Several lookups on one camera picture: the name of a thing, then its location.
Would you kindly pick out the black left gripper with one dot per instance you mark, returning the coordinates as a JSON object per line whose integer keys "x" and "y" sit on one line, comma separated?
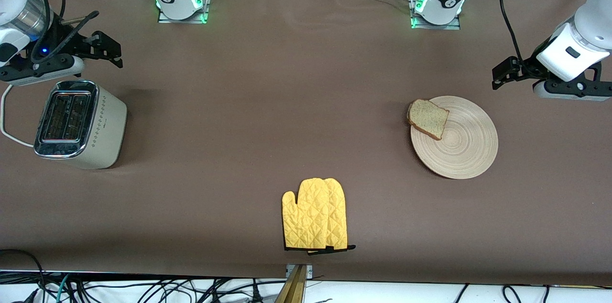
{"x": 530, "y": 64}

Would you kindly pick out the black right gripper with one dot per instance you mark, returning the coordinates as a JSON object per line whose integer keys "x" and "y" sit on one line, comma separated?
{"x": 65, "y": 39}

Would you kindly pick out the round wooden plate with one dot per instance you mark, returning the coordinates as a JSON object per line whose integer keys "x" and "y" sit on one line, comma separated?
{"x": 466, "y": 145}

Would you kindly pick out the brown bread slice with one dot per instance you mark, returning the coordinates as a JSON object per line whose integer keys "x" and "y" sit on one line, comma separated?
{"x": 428, "y": 119}

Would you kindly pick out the cream and chrome toaster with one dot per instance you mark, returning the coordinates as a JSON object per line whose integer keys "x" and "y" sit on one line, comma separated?
{"x": 103, "y": 126}

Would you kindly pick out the brown table cover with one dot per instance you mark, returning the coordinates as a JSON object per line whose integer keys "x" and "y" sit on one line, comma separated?
{"x": 239, "y": 78}

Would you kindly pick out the yellow quilted oven mitt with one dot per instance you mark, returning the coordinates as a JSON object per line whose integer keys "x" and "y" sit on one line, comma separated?
{"x": 306, "y": 217}
{"x": 340, "y": 217}

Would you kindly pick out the brass coloured metal profile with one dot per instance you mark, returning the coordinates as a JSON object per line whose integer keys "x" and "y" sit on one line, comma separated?
{"x": 294, "y": 291}

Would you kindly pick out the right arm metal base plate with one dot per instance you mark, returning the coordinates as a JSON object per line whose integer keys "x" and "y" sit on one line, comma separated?
{"x": 165, "y": 19}

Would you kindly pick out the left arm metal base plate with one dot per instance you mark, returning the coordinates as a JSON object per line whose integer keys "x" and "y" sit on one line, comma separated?
{"x": 435, "y": 27}

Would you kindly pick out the silver metal bracket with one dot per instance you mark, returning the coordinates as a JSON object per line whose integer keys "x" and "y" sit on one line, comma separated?
{"x": 309, "y": 270}

